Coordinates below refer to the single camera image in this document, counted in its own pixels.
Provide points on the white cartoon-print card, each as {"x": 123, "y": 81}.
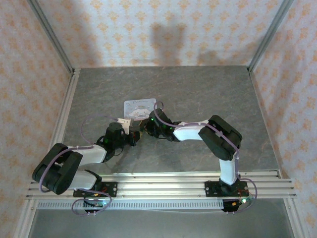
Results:
{"x": 138, "y": 106}

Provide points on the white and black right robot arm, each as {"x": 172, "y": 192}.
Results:
{"x": 218, "y": 141}

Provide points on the grey stone-pattern table mat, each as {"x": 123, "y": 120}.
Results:
{"x": 173, "y": 81}

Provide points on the small circuit board green LED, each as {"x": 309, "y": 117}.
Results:
{"x": 244, "y": 201}
{"x": 100, "y": 203}

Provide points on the narrow aluminium frame rail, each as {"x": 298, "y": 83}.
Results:
{"x": 161, "y": 174}

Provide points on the aluminium side frame rail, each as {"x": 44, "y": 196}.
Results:
{"x": 63, "y": 119}

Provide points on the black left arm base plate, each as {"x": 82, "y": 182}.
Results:
{"x": 111, "y": 189}

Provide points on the wide aluminium mounting rail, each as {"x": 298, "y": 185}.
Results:
{"x": 161, "y": 188}

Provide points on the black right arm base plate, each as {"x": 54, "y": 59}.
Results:
{"x": 213, "y": 189}

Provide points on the aluminium frame post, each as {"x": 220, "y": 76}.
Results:
{"x": 270, "y": 34}
{"x": 51, "y": 34}

